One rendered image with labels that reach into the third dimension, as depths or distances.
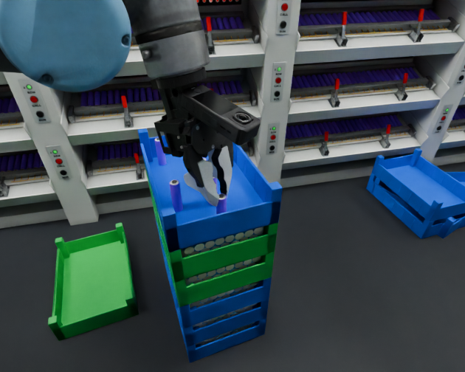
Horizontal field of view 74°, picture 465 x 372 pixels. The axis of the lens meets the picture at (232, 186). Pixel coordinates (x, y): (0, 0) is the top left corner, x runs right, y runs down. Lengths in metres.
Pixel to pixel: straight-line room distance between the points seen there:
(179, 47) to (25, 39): 0.20
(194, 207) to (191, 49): 0.29
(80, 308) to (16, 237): 0.42
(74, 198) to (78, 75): 0.93
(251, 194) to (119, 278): 0.56
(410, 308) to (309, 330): 0.30
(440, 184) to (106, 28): 1.30
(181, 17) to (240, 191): 0.34
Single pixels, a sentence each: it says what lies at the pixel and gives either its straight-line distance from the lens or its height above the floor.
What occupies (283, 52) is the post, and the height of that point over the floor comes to 0.55.
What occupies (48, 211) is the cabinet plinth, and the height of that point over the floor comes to 0.05.
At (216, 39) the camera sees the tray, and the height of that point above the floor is 0.58.
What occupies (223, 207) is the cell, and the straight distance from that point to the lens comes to 0.52.
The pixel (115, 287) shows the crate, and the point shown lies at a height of 0.00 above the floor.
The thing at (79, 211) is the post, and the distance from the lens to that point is 1.22.
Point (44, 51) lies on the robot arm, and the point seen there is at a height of 0.74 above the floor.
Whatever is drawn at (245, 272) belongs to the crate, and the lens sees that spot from 0.64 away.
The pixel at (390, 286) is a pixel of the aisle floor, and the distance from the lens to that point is 1.07.
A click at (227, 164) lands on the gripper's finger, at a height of 0.51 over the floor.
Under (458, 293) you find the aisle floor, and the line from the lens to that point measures 1.16.
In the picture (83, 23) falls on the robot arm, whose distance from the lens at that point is 0.27.
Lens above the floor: 0.79
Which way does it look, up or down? 37 degrees down
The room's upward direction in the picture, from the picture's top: straight up
